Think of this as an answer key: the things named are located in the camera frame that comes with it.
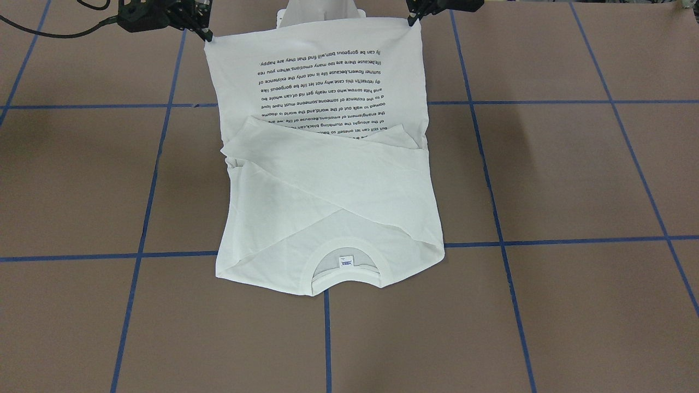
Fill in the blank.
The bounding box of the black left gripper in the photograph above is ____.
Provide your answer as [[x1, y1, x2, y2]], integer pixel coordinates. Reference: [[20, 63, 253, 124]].
[[407, 0, 485, 27]]

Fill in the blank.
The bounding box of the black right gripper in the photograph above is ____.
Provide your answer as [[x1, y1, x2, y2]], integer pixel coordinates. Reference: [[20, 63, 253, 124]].
[[117, 1, 213, 42]]

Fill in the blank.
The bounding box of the white long-sleeve printed shirt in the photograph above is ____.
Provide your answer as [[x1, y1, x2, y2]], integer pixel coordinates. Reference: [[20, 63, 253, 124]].
[[204, 17, 445, 296]]

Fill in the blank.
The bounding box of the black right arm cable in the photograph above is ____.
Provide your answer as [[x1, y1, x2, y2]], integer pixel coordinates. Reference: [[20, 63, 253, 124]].
[[0, 0, 123, 40]]

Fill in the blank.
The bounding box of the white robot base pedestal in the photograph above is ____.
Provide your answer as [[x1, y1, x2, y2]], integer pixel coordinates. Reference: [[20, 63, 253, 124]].
[[276, 1, 366, 29]]

